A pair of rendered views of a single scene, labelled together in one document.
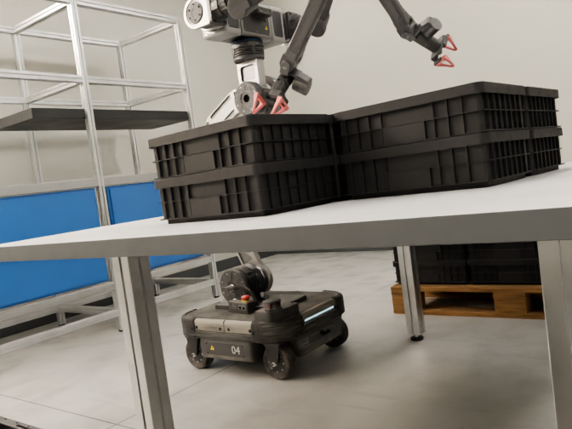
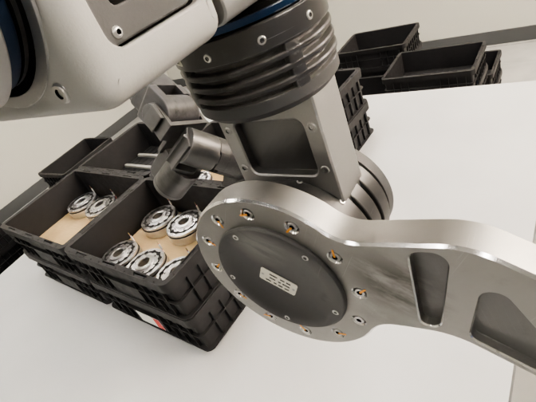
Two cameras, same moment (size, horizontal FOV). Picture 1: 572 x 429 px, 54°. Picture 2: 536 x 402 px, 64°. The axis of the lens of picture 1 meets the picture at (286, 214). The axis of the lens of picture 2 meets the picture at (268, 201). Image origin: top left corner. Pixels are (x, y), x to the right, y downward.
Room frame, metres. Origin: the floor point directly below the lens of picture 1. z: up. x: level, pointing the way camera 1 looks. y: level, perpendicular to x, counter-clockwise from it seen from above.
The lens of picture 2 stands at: (2.78, 0.07, 1.43)
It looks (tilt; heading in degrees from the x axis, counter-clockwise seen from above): 33 degrees down; 187
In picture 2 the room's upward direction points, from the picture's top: 24 degrees counter-clockwise
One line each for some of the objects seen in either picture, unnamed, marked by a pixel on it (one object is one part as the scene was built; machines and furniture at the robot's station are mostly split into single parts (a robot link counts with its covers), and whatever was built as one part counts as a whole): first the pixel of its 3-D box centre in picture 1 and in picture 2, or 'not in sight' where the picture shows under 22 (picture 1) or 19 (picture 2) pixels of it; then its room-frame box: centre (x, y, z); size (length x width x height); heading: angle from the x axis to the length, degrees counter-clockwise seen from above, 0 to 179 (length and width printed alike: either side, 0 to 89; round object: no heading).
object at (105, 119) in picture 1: (101, 120); not in sight; (3.70, 1.11, 1.32); 1.20 x 0.45 x 0.06; 143
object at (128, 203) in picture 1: (158, 224); not in sight; (3.68, 0.84, 0.60); 0.72 x 0.03 x 0.56; 143
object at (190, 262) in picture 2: not in sight; (155, 224); (1.94, -0.30, 0.92); 0.40 x 0.30 x 0.02; 49
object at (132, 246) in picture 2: not in sight; (119, 254); (1.92, -0.43, 0.86); 0.10 x 0.10 x 0.01
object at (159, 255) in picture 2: not in sight; (145, 264); (2.00, -0.35, 0.86); 0.10 x 0.10 x 0.01
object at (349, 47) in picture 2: not in sight; (384, 75); (0.33, 0.72, 0.37); 0.40 x 0.30 x 0.45; 53
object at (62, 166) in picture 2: not in sight; (95, 183); (0.30, -1.21, 0.37); 0.40 x 0.30 x 0.45; 143
